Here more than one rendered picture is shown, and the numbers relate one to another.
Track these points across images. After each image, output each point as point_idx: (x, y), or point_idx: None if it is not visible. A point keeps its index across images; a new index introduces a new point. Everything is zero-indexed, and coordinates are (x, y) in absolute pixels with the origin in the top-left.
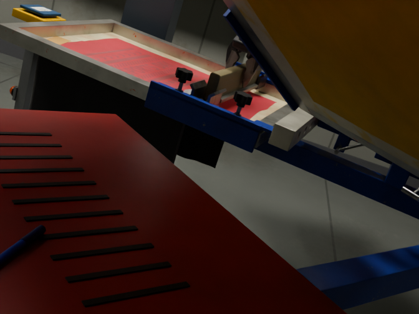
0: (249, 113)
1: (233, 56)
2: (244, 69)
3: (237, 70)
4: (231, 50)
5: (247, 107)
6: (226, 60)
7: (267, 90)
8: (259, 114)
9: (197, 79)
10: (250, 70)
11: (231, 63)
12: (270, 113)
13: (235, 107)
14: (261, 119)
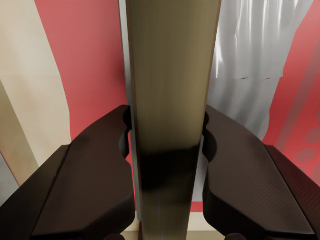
0: (59, 22)
1: (252, 185)
2: (138, 149)
3: (133, 2)
4: (315, 230)
5: (102, 85)
6: (270, 149)
7: (133, 239)
8: (47, 62)
9: (286, 153)
10: (84, 147)
11: (229, 146)
12: (44, 115)
13: (118, 30)
14: (5, 11)
